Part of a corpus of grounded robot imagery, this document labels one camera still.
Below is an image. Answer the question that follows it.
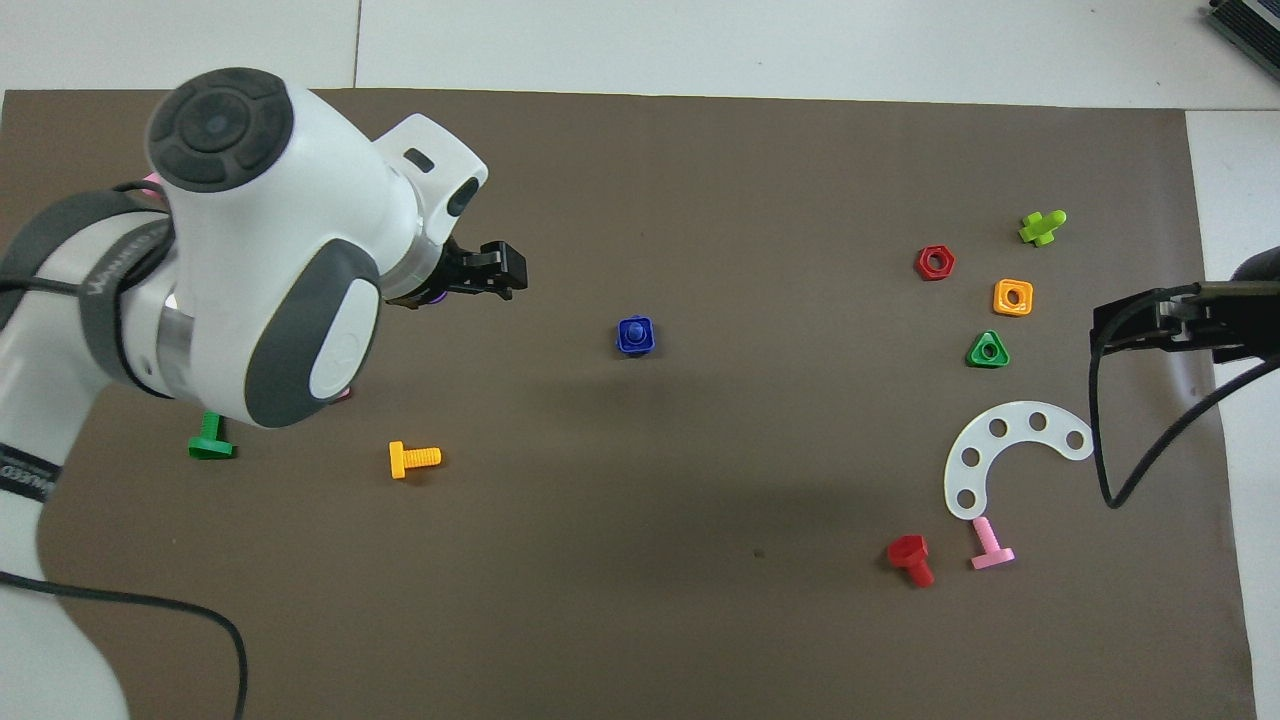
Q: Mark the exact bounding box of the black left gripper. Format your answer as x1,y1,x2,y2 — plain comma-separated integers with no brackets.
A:
400,238,528,309

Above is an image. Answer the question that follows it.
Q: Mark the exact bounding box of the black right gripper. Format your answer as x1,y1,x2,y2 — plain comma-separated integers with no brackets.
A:
1092,246,1280,364

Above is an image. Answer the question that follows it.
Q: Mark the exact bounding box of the lime green cross-head bolt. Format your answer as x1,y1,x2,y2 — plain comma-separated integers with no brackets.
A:
1018,209,1068,248

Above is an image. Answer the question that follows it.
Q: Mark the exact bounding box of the orange-yellow toy bolt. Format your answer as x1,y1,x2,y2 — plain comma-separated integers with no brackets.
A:
388,441,443,480

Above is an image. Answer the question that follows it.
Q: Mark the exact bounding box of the white curved perforated plate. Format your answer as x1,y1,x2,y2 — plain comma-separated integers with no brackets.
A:
944,401,1096,521

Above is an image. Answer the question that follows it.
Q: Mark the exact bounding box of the brown table mat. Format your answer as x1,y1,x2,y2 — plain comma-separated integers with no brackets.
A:
0,88,1257,720

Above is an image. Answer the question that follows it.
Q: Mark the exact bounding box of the red hexagon-head toy bolt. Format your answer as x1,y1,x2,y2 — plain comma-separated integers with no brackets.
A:
886,534,936,589

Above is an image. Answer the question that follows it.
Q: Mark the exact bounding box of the dark ribbed electronic device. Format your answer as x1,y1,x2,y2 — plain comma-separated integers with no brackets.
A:
1205,0,1280,57

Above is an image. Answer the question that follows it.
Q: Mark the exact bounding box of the green toy bolt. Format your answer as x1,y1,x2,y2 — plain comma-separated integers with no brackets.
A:
187,411,237,461

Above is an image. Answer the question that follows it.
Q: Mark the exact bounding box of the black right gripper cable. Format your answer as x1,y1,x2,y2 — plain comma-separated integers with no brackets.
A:
1088,285,1280,510

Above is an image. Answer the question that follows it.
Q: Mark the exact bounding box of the black cable with connector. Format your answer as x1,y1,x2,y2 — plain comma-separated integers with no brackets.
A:
0,570,249,720

